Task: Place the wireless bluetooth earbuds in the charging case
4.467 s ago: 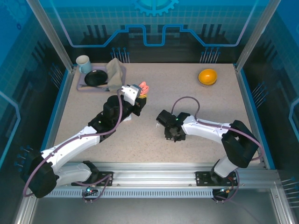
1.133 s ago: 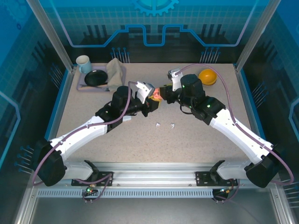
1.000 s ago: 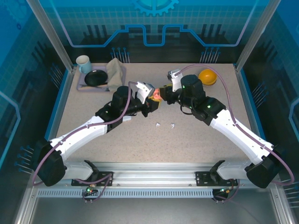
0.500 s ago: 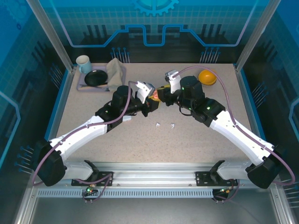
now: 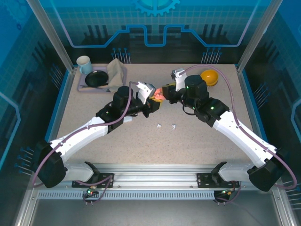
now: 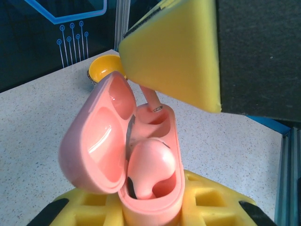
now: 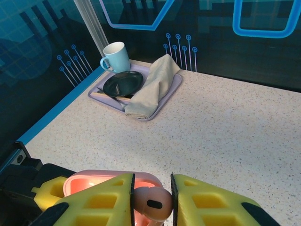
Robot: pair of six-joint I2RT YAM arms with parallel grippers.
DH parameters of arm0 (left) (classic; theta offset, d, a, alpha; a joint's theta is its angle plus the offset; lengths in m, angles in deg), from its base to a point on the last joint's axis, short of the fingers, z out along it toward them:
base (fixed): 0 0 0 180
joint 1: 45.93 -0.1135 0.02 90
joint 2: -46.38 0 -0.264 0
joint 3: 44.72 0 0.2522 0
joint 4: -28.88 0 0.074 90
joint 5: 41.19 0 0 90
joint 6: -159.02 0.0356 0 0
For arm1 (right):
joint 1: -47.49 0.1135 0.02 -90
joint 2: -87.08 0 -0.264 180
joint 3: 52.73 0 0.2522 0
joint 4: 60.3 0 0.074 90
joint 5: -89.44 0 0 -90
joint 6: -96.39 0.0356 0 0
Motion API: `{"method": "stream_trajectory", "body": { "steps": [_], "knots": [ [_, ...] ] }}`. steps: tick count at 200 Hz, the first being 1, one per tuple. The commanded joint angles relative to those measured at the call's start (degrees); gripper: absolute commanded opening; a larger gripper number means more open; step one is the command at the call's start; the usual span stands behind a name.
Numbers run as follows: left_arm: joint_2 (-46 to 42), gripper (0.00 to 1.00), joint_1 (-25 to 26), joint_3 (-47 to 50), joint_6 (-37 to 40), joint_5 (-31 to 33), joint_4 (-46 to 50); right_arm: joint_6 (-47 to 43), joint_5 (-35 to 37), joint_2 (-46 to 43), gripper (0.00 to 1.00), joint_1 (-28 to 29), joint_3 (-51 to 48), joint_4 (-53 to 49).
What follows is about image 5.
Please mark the pink earbud charging case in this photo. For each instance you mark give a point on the pink earbud charging case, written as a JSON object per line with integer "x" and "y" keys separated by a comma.
{"x": 159, "y": 95}

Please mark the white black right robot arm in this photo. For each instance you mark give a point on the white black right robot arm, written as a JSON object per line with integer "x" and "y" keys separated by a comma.
{"x": 242, "y": 143}

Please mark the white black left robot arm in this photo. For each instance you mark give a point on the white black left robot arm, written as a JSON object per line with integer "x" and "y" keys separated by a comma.
{"x": 82, "y": 136}

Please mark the yellow bowl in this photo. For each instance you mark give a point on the yellow bowl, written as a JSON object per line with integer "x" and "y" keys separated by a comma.
{"x": 211, "y": 75}

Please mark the beige folded cloth napkin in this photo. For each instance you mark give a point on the beige folded cloth napkin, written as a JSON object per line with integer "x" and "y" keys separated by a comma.
{"x": 115, "y": 75}

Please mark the black round plate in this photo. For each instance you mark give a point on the black round plate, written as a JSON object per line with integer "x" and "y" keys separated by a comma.
{"x": 96, "y": 78}

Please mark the lilac plastic tray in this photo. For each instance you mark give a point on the lilac plastic tray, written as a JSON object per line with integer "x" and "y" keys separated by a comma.
{"x": 80, "y": 82}

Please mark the light blue mug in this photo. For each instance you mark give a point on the light blue mug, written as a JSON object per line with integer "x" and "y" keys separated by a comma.
{"x": 85, "y": 67}

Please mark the small controller board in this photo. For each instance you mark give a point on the small controller board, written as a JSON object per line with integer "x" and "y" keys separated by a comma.
{"x": 227, "y": 192}
{"x": 91, "y": 191}

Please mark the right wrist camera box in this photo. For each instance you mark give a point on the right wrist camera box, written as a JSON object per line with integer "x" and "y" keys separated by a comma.
{"x": 180, "y": 80}

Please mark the aluminium mounting rail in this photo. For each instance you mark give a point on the aluminium mounting rail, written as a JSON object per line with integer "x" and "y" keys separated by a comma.
{"x": 152, "y": 176}

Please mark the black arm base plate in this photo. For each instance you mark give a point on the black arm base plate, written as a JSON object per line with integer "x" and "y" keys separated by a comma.
{"x": 204, "y": 180}
{"x": 107, "y": 176}

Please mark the aluminium frame post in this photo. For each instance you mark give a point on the aluminium frame post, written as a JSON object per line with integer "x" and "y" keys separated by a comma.
{"x": 258, "y": 35}
{"x": 50, "y": 35}

